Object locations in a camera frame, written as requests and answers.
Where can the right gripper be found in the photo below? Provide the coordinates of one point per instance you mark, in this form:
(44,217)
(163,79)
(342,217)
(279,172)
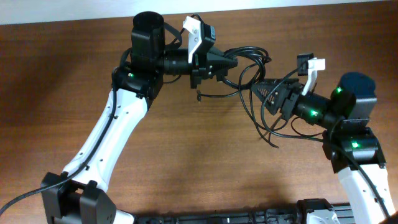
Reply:
(295,90)

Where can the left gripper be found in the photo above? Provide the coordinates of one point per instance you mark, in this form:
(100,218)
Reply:
(214,65)

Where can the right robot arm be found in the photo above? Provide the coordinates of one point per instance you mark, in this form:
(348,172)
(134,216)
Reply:
(353,149)

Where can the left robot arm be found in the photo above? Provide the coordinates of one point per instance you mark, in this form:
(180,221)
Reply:
(79,193)

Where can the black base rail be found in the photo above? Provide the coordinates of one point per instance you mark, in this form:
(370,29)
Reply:
(314,210)

